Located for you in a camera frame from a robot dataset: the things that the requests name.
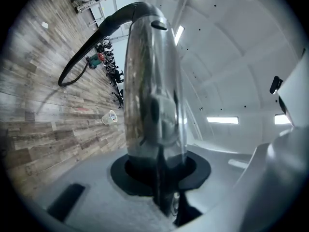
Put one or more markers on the chrome vacuum wand tube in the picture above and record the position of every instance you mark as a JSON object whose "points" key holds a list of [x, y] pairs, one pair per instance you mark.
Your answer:
{"points": [[149, 81]]}

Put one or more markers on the white paper scrap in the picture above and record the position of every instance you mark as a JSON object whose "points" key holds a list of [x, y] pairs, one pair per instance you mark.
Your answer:
{"points": [[45, 24]]}

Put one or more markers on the row of black office chairs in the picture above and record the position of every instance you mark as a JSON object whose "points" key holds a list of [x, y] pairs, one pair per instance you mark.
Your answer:
{"points": [[116, 76]]}

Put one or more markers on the white metal table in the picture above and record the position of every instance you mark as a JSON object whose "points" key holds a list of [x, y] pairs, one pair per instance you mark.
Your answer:
{"points": [[90, 10]]}

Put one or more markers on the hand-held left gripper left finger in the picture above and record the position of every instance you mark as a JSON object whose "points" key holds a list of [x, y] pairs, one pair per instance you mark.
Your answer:
{"points": [[101, 202]]}

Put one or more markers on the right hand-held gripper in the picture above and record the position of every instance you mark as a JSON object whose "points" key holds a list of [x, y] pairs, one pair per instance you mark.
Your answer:
{"points": [[294, 88]]}

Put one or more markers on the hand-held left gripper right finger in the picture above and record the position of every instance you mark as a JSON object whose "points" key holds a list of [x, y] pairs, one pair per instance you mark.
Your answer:
{"points": [[277, 173]]}

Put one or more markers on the white plastic bucket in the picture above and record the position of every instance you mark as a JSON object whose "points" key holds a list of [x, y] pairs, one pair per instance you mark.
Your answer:
{"points": [[109, 117]]}

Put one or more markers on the ceiling light panel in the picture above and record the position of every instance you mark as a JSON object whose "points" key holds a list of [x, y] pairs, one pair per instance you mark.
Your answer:
{"points": [[222, 120], [282, 119], [179, 34]]}

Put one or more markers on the green vacuum cleaner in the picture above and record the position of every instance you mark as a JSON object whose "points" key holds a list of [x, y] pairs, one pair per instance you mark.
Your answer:
{"points": [[94, 60]]}

